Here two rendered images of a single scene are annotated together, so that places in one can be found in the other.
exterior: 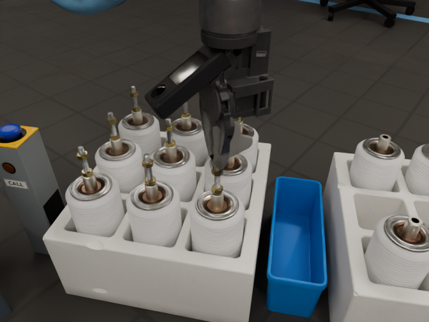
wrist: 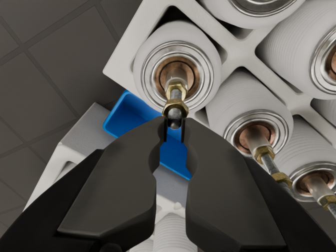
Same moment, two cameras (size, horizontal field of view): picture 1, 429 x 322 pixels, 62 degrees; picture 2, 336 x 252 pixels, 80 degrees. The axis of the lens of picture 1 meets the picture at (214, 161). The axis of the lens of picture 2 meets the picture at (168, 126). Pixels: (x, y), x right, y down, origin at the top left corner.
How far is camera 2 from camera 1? 0.48 m
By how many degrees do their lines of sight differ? 49
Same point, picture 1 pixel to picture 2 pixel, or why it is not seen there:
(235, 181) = (215, 126)
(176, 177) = (295, 44)
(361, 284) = (65, 153)
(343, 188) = (172, 205)
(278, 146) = not seen: hidden behind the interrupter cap
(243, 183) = not seen: hidden behind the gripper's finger
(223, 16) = not seen: outside the picture
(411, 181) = (150, 245)
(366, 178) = (166, 227)
